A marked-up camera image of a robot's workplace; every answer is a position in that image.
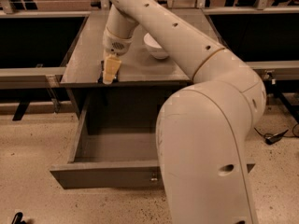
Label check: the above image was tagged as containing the metal drawer knob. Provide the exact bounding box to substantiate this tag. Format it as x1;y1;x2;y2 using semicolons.
149;173;159;183

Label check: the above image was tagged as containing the black cable with plug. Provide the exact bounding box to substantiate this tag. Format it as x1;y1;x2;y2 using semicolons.
253;123;299;146

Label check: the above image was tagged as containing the grey cabinet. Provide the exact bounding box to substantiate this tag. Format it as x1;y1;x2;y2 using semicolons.
61;11;189;114

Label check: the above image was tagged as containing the grey metal rail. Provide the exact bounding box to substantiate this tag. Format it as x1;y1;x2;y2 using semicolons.
247;61;299;80
0;67;65;90

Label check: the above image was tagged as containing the grey metal rail right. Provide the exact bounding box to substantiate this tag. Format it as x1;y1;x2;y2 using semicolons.
247;61;299;80

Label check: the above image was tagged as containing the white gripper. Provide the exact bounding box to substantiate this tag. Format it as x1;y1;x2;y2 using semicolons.
103;28;132;85

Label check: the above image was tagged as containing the grey open top drawer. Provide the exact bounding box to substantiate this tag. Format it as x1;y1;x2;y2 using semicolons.
50;89;256;190

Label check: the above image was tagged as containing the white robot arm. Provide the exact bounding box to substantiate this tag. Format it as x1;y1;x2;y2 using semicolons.
103;0;266;224

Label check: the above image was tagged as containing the black object at floor corner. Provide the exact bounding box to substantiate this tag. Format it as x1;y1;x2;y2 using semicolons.
11;212;27;224

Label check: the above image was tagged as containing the white ceramic bowl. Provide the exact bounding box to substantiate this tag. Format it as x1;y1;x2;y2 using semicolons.
144;33;168;60

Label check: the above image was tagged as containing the grey metal rail left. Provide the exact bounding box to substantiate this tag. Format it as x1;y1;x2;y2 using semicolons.
0;67;65;90

